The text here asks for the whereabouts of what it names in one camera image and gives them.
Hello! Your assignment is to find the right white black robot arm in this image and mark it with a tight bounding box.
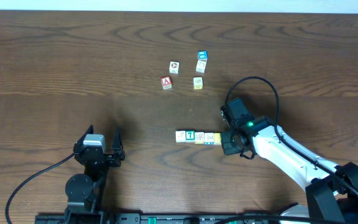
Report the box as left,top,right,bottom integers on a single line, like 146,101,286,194
221,112,358,223

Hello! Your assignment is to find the red letter A block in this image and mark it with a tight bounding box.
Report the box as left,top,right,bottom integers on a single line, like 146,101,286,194
160,76,172,90

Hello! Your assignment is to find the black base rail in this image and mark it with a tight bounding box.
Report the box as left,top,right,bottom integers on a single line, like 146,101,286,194
34,212,291,224

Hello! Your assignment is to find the blue sided wooden block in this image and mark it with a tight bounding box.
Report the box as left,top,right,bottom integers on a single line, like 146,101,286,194
204,133,214,145

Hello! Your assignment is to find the yellow top wooden block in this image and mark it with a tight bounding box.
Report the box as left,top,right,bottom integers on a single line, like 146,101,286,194
213,133,221,145

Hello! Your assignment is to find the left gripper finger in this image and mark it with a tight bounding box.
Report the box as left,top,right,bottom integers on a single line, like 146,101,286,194
76,124,94,144
112,128,124,154

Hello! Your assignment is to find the soccer ball picture block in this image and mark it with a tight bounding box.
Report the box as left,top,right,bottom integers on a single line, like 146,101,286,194
169,61,180,74

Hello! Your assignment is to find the green number 7 block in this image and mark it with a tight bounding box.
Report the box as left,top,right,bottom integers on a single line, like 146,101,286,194
185,130,195,142

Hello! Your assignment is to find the yellow sided picture block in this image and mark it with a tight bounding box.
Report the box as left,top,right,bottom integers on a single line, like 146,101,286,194
193,77,203,90

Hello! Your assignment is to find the gift picture wooden block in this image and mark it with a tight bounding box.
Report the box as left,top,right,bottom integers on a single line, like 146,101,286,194
195,132,205,144

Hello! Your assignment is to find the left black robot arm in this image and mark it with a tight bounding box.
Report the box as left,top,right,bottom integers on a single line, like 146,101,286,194
63,125,126,224

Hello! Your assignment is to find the plain block beside blue block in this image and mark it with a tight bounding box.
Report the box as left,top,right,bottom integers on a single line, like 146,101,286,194
196,60,207,73

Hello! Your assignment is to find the blue top wooden block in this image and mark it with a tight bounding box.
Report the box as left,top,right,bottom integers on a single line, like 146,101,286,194
197,50,208,61

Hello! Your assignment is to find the left black cable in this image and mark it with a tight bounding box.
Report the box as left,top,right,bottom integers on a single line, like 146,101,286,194
4,152,78,224

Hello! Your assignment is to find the plain front wooden block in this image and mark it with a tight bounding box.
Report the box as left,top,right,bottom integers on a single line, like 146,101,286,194
175,131,186,143

